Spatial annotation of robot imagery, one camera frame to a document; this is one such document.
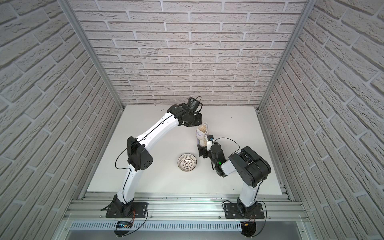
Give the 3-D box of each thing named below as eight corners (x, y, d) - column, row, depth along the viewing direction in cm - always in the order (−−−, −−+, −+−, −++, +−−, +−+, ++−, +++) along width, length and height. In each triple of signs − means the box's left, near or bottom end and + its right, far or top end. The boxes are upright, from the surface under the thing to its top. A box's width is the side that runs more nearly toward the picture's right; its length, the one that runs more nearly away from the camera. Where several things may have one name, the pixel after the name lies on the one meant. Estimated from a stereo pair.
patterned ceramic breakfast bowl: (177, 171, 87) (176, 169, 84) (178, 155, 94) (178, 153, 91) (197, 171, 87) (197, 169, 84) (197, 156, 94) (197, 153, 91)
